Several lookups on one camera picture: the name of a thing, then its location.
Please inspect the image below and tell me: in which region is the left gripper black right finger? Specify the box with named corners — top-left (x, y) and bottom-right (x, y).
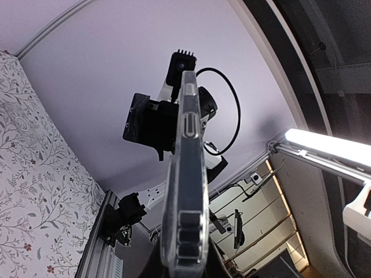
top-left (202, 239), bottom-right (232, 278)

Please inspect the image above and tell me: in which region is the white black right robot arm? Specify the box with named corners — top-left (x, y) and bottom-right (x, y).
top-left (123, 87), bottom-right (228, 211)

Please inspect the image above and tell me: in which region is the black right camera cable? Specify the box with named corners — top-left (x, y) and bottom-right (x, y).
top-left (195, 67), bottom-right (242, 157)

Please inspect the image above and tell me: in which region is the white LED light bar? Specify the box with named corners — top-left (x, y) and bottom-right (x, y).
top-left (285, 129), bottom-right (370, 171)

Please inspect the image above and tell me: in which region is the black smartphone far corner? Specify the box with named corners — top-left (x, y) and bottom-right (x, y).
top-left (161, 71), bottom-right (209, 277)

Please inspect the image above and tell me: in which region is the floral patterned table mat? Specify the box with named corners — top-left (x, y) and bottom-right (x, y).
top-left (1, 52), bottom-right (104, 277)

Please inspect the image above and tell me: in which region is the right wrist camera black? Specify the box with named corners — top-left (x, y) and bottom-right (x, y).
top-left (157, 49), bottom-right (197, 103)

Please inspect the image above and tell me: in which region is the right aluminium frame post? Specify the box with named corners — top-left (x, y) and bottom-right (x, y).
top-left (14, 0), bottom-right (94, 61)

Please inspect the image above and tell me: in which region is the white overhead camera mount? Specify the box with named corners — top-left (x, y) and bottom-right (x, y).
top-left (343, 183), bottom-right (370, 240)

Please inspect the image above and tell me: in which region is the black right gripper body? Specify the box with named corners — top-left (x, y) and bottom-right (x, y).
top-left (122, 86), bottom-right (217, 161)

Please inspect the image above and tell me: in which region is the aluminium front rail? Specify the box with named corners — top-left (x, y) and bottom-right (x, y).
top-left (75, 189), bottom-right (163, 278)

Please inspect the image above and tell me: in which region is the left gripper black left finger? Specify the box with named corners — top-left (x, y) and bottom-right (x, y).
top-left (137, 241), bottom-right (170, 278)

